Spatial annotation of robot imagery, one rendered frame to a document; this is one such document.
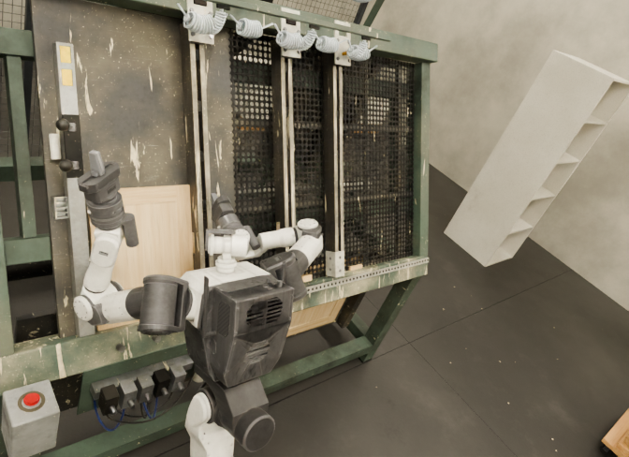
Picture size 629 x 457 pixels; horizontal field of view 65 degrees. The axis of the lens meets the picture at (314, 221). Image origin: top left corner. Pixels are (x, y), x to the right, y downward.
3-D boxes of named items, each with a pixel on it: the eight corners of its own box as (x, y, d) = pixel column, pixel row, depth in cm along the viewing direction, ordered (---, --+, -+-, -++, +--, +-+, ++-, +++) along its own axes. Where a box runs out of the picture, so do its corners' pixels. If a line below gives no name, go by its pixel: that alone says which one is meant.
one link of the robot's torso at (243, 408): (276, 443, 148) (281, 390, 144) (240, 461, 139) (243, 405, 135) (226, 397, 168) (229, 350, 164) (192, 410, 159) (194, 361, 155)
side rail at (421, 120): (404, 254, 294) (419, 257, 286) (405, 65, 281) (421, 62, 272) (413, 252, 300) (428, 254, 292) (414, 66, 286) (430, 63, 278)
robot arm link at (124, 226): (96, 196, 135) (103, 228, 142) (83, 220, 127) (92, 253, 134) (138, 198, 136) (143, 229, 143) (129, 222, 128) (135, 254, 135)
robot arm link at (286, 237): (263, 226, 186) (311, 217, 192) (265, 249, 190) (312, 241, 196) (270, 237, 177) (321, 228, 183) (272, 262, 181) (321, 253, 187)
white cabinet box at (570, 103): (485, 267, 503) (614, 78, 400) (443, 232, 534) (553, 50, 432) (512, 257, 543) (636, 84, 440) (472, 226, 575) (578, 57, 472)
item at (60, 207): (52, 218, 159) (55, 219, 156) (51, 197, 158) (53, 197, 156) (66, 217, 161) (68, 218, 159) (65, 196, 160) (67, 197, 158)
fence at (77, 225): (76, 334, 166) (80, 337, 163) (51, 44, 154) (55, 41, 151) (91, 331, 170) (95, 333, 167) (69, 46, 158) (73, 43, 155)
